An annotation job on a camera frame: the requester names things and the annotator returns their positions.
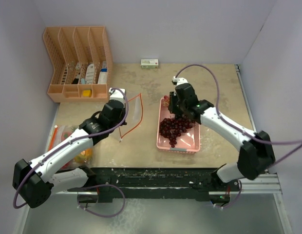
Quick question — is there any pink perforated plastic basket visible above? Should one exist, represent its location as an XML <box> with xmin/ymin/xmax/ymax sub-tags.
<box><xmin>156</xmin><ymin>97</ymin><xmax>201</xmax><ymax>154</ymax></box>

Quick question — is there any red yellow mango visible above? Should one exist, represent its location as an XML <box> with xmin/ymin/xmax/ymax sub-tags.
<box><xmin>61</xmin><ymin>132</ymin><xmax>72</xmax><ymax>140</ymax></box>

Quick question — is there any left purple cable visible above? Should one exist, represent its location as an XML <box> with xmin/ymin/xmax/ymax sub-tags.
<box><xmin>12</xmin><ymin>87</ymin><xmax>129</xmax><ymax>210</ymax></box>

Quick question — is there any peach plastic file organizer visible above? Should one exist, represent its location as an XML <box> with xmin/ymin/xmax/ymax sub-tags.
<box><xmin>43</xmin><ymin>26</ymin><xmax>113</xmax><ymax>103</ymax></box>

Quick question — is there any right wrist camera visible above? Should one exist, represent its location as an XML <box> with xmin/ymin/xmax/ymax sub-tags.
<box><xmin>172</xmin><ymin>76</ymin><xmax>188</xmax><ymax>86</ymax></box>

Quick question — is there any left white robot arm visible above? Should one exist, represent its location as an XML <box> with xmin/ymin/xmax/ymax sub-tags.
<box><xmin>12</xmin><ymin>99</ymin><xmax>129</xmax><ymax>209</ymax></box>

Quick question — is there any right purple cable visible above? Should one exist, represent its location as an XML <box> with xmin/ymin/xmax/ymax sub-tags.
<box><xmin>174</xmin><ymin>64</ymin><xmax>302</xmax><ymax>169</ymax></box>

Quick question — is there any small green white box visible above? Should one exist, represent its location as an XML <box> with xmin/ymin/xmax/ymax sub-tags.
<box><xmin>140</xmin><ymin>58</ymin><xmax>159</xmax><ymax>69</ymax></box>

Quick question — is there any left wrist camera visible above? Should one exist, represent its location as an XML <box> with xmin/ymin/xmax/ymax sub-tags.
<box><xmin>109</xmin><ymin>88</ymin><xmax>126</xmax><ymax>102</ymax></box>

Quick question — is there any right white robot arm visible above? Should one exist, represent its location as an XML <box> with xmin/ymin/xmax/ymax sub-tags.
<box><xmin>169</xmin><ymin>81</ymin><xmax>275</xmax><ymax>191</ymax></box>

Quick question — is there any purple cable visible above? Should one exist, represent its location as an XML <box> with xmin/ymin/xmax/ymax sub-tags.
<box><xmin>174</xmin><ymin>64</ymin><xmax>302</xmax><ymax>169</ymax></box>
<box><xmin>12</xmin><ymin>87</ymin><xmax>129</xmax><ymax>210</ymax></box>

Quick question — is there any orange toy pineapple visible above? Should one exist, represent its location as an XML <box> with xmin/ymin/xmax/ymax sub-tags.
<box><xmin>73</xmin><ymin>148</ymin><xmax>93</xmax><ymax>164</ymax></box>

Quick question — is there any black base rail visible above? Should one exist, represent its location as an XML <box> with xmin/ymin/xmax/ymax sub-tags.
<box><xmin>70</xmin><ymin>167</ymin><xmax>239</xmax><ymax>203</ymax></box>

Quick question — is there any white bottle in organizer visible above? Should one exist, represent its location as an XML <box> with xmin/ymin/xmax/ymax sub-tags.
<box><xmin>85</xmin><ymin>63</ymin><xmax>95</xmax><ymax>84</ymax></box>

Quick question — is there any yellow block in organizer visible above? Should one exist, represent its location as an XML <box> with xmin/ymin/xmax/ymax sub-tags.
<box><xmin>82</xmin><ymin>90</ymin><xmax>92</xmax><ymax>98</ymax></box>

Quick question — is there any red purple grape bunch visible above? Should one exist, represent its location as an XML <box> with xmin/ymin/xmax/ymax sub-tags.
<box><xmin>158</xmin><ymin>96</ymin><xmax>197</xmax><ymax>148</ymax></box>

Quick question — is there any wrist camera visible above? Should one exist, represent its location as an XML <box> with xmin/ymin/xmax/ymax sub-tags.
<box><xmin>172</xmin><ymin>76</ymin><xmax>188</xmax><ymax>86</ymax></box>
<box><xmin>109</xmin><ymin>88</ymin><xmax>126</xmax><ymax>102</ymax></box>

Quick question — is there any blue white box in organizer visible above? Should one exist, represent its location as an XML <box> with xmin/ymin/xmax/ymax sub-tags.
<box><xmin>97</xmin><ymin>61</ymin><xmax>108</xmax><ymax>84</ymax></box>

